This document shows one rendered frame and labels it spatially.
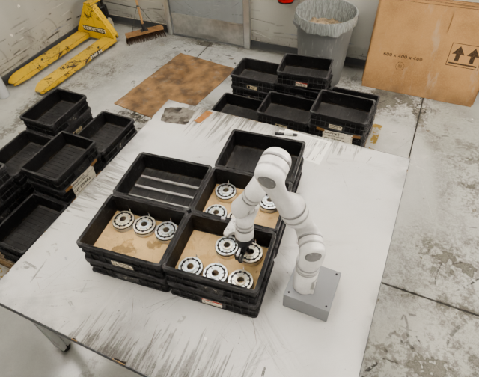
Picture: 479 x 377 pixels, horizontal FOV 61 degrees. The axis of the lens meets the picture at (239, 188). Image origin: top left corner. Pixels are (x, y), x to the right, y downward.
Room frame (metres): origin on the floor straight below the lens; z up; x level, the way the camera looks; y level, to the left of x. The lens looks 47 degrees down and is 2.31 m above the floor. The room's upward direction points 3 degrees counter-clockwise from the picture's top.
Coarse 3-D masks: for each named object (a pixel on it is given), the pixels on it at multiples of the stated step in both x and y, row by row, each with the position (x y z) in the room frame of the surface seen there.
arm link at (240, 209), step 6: (240, 198) 0.91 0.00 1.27; (234, 204) 0.92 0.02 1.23; (240, 204) 0.90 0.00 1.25; (246, 204) 0.89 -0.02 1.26; (234, 210) 0.91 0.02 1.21; (240, 210) 0.90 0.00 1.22; (246, 210) 0.89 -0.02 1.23; (252, 210) 0.92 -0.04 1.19; (234, 216) 0.91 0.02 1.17; (240, 216) 0.89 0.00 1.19; (246, 216) 0.91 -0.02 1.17
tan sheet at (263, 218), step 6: (216, 186) 1.38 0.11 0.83; (240, 192) 1.33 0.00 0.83; (210, 198) 1.31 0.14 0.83; (210, 204) 1.27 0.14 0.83; (222, 204) 1.26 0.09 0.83; (228, 204) 1.26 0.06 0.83; (204, 210) 1.23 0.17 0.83; (228, 210) 1.22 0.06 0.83; (258, 210) 1.21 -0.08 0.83; (258, 216) 1.18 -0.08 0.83; (264, 216) 1.17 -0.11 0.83; (270, 216) 1.17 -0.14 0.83; (276, 216) 1.17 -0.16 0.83; (258, 222) 1.14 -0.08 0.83; (264, 222) 1.14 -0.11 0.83; (270, 222) 1.14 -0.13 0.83; (276, 222) 1.14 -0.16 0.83
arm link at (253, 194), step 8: (264, 152) 0.87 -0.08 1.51; (272, 152) 0.85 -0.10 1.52; (280, 152) 0.85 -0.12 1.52; (288, 160) 0.84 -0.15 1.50; (248, 184) 0.90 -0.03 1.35; (256, 184) 0.88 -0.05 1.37; (248, 192) 0.88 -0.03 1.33; (256, 192) 0.87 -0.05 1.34; (264, 192) 0.87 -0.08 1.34; (248, 200) 0.88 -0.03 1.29; (256, 200) 0.87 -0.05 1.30
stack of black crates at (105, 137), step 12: (96, 120) 2.47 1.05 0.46; (108, 120) 2.54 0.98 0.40; (120, 120) 2.49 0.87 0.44; (132, 120) 2.42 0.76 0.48; (84, 132) 2.35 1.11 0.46; (96, 132) 2.44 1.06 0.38; (108, 132) 2.43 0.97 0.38; (120, 132) 2.29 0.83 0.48; (132, 132) 2.40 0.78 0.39; (108, 144) 2.16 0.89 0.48; (120, 144) 2.26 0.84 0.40; (108, 156) 2.13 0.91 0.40
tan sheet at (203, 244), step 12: (192, 240) 1.06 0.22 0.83; (204, 240) 1.06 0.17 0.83; (216, 240) 1.05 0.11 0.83; (192, 252) 1.00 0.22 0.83; (204, 252) 0.99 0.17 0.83; (264, 252) 0.98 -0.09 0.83; (204, 264) 0.93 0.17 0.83; (228, 264) 0.93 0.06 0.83; (240, 264) 0.92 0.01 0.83; (228, 276) 0.87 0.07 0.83; (252, 276) 0.86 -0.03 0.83
